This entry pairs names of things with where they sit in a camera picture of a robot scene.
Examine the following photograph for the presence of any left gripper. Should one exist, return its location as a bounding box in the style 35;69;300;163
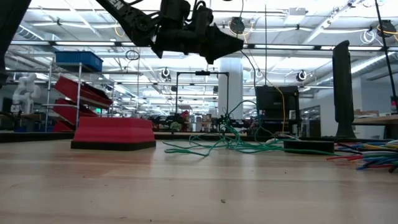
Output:
151;26;245;65

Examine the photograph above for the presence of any metal rack with red bins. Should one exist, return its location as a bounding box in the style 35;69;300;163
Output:
43;62;114;133

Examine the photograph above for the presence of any thin black slanted pole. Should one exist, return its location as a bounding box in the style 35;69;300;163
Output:
374;0;398;105

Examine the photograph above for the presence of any black ceiling cable reel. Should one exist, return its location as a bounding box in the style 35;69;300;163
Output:
229;17;246;35
377;19;398;37

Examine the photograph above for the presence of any black monitor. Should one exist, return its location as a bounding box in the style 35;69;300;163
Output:
256;86;300;119

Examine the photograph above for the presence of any white cable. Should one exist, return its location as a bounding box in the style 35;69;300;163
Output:
266;133;301;144

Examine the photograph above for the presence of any red and black box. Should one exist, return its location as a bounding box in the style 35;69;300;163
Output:
70;117;157;152

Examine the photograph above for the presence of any thin hanging black cable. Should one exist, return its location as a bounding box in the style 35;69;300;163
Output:
264;4;267;87

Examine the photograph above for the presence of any thin green wire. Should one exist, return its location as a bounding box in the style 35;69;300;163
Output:
163;49;340;158

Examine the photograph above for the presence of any blue plastic bin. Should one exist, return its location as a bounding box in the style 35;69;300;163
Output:
55;50;104;73

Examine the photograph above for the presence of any black tape roll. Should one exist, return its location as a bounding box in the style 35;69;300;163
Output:
283;139;335;156

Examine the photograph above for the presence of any white building column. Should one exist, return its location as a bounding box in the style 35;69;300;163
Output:
218;57;244;121

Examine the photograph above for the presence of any yellow cable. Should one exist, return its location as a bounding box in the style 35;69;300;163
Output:
228;20;286;133

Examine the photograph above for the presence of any wooden table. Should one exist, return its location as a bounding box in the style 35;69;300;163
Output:
353;114;398;140

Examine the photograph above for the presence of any black monitor cart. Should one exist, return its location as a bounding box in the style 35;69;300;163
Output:
253;118;301;137

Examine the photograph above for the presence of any bundle of coloured wires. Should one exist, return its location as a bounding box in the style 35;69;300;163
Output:
326;139;398;174

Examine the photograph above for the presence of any black gantry frame with camera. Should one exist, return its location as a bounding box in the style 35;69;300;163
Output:
175;70;230;118

